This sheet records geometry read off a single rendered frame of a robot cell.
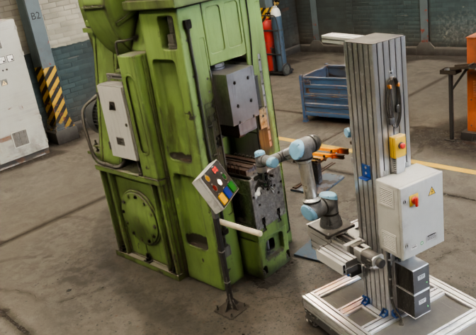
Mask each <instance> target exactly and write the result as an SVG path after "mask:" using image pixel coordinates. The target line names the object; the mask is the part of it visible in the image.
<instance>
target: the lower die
mask: <svg viewBox="0 0 476 335"><path fill-rule="evenodd" d="M225 156H226V157H232V158H236V159H243V160H247V161H254V162H256V161H255V159H250V158H245V157H238V156H234V155H231V154H225ZM226 162H227V163H228V162H229V164H227V170H228V172H230V173H231V169H232V173H234V174H235V171H236V173H237V174H239V172H240V174H241V175H243V176H249V177H250V176H253V175H254V174H256V173H257V171H256V165H255V166H254V164H252V163H247V162H243V161H237V160H233V159H226ZM230 164H232V165H231V169H230ZM235 164H237V165H235ZM233 165H235V171H234V166H233ZM239 165H242V168H241V166H239ZM238 167H239V169H238Z"/></svg>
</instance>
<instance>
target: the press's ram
mask: <svg viewBox="0 0 476 335"><path fill-rule="evenodd" d="M224 66H225V68H224V69H220V70H217V71H211V72H212V80H213V85H214V90H215V97H216V102H217V110H218V115H219V119H220V124H221V125H229V126H236V125H238V124H240V123H243V122H245V121H247V120H249V119H251V118H253V117H256V116H258V115H259V105H258V99H257V94H256V84H255V79H254V69H253V65H243V64H224Z"/></svg>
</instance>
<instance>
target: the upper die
mask: <svg viewBox="0 0 476 335"><path fill-rule="evenodd" d="M220 127H221V132H222V133H223V134H228V135H236V136H242V135H244V134H246V133H248V132H250V131H252V130H255V129H256V128H257V125H256V117H253V118H251V119H249V120H247V121H245V122H243V123H240V124H238V125H236V126H229V125H220Z"/></svg>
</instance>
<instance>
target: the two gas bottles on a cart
mask: <svg viewBox="0 0 476 335"><path fill-rule="evenodd" d="M273 1H274V6H273V8H272V9H271V12H270V13H269V12H267V13H265V14H266V15H261V16H265V17H266V19H265V21H264V22H263V23H262V24H263V33H264V39H265V44H266V53H267V58H268V68H269V73H274V74H284V75H286V76H287V75H289V73H292V70H294V69H293V68H291V67H290V64H288V63H287V59H286V53H285V43H284V42H285V39H284V36H283V26H282V18H281V12H280V10H279V7H278V8H277V6H278V4H279V3H280V0H273ZM276 5H277V6H276ZM267 17H269V18H267ZM270 17H271V19H270ZM269 19H270V20H269Z"/></svg>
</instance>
